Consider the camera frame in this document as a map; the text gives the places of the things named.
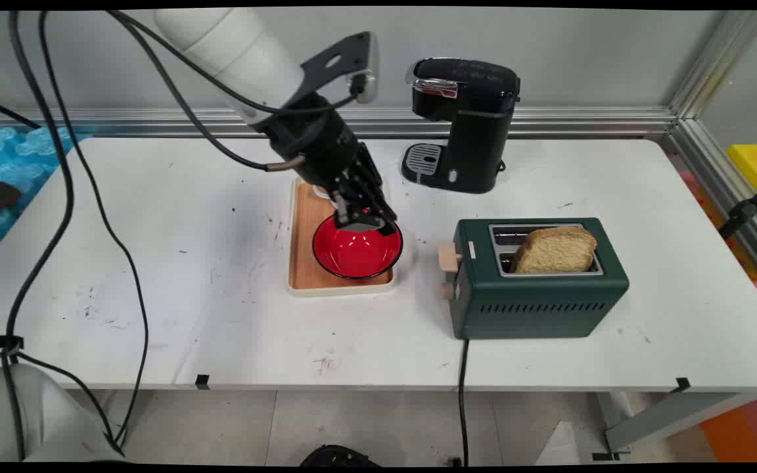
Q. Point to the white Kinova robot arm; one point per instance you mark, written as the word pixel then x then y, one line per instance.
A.
pixel 234 46

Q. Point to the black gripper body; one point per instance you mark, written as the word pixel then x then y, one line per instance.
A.
pixel 316 146

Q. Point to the wooden tray with white rim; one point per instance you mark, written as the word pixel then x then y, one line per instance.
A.
pixel 306 263

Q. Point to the black round object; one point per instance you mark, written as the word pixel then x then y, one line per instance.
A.
pixel 336 456

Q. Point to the red bowl with black rim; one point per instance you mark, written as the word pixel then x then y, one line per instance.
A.
pixel 357 249

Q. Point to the blue patterned mat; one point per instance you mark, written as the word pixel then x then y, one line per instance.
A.
pixel 14 177

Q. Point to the orange box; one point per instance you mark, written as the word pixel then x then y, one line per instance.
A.
pixel 746 427

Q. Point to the green toaster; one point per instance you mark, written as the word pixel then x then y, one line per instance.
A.
pixel 536 289

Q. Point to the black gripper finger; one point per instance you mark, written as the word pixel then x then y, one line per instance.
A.
pixel 378 205
pixel 347 209

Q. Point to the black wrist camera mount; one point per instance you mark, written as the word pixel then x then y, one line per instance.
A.
pixel 344 62

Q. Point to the black coffee machine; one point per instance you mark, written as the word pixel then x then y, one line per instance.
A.
pixel 464 125

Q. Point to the aluminium frame rail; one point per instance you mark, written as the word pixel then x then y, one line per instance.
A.
pixel 418 122

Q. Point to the slice of brown bread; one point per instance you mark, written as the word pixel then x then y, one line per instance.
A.
pixel 554 251

